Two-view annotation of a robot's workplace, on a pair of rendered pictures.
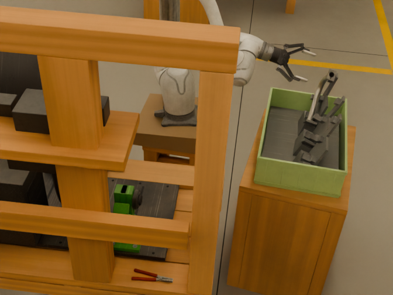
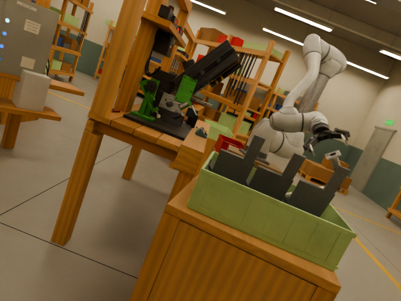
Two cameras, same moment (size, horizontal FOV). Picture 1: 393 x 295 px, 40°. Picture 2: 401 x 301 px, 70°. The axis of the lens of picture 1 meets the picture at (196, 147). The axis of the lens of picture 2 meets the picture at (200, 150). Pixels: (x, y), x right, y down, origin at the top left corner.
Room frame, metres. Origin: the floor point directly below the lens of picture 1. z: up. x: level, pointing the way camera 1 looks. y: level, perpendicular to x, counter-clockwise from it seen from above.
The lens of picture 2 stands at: (1.73, -1.74, 1.24)
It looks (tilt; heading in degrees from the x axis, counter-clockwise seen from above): 12 degrees down; 85
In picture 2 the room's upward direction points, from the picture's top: 22 degrees clockwise
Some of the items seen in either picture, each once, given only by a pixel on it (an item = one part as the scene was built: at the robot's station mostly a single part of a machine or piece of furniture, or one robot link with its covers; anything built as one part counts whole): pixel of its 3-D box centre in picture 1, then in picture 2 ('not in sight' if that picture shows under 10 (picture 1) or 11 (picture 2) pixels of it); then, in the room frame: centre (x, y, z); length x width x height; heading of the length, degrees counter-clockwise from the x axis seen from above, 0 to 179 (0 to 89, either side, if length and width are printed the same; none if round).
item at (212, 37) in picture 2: not in sight; (215, 94); (2.11, 4.09, 1.19); 2.30 x 0.55 x 2.39; 125
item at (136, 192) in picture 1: (137, 199); (151, 86); (1.45, 0.21, 1.12); 0.07 x 0.03 x 0.08; 176
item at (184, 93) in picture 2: not in sight; (186, 89); (1.66, 0.55, 1.17); 0.13 x 0.12 x 0.20; 86
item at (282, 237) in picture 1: (290, 206); (219, 288); (2.17, -0.55, 0.39); 0.68 x 0.52 x 0.79; 166
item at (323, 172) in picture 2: not in sight; (325, 170); (5.82, 5.78, 0.37); 1.20 x 0.80 x 0.74; 2
